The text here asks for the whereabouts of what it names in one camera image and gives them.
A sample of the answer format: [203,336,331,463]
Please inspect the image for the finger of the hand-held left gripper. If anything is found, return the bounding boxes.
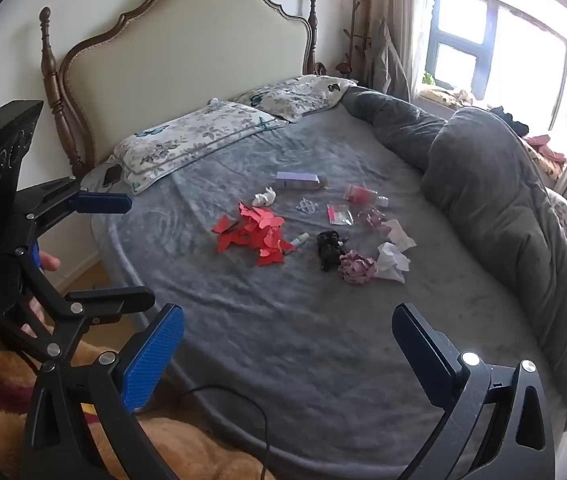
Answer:
[13,247,156,361]
[16,176,133,226]

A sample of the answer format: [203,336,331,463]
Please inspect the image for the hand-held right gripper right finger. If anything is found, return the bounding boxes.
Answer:
[392,302,557,480]

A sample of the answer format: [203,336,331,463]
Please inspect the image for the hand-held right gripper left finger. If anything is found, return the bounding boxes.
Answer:
[23,303,185,480]

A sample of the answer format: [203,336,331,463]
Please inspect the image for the clear pink plastic bottle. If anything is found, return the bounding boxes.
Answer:
[343,183,389,207]

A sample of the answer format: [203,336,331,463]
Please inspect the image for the small white tissue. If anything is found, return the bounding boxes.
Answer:
[252,186,278,207]

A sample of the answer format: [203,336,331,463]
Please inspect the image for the purple cardboard box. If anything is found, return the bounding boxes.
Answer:
[276,171,328,192]

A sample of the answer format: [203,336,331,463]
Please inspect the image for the person's left hand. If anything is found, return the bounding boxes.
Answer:
[20,252,61,338]

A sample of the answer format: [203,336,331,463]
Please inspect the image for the pink paper flower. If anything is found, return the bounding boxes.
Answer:
[338,252,379,286]

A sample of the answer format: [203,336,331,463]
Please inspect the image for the floral pillow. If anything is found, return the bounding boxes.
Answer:
[113,101,288,195]
[228,75,359,123]

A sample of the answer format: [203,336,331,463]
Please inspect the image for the grey fleece blanket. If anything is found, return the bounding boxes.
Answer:
[90,105,567,480]

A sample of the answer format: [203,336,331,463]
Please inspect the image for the clear red-printed wrapper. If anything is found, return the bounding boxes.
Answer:
[358,210,385,231]

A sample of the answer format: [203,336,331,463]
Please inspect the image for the clear bag with pink item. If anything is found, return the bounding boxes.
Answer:
[327,203,354,226]

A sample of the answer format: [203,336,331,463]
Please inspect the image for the pile of red paper butterflies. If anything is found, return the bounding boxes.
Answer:
[212,201,295,267]

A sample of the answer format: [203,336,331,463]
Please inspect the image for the grey duvet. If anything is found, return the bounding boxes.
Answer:
[338,85,567,431]

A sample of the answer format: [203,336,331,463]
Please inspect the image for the pink cloth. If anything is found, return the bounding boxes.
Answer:
[526,134,567,161]

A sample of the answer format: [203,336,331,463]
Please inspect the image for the dark cloth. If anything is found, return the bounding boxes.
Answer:
[488,105,529,136]

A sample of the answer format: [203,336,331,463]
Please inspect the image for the grey hanging garment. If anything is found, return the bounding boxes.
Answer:
[371,17,411,103]

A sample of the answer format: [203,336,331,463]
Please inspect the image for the wooden coat rack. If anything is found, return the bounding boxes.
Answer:
[341,0,371,81]

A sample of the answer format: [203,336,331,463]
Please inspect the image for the window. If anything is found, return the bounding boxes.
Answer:
[423,0,567,128]

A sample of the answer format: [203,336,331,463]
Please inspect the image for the black cable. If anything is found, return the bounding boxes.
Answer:
[183,385,270,480]

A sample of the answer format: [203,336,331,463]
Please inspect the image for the black hair tie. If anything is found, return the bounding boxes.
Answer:
[316,230,348,272]

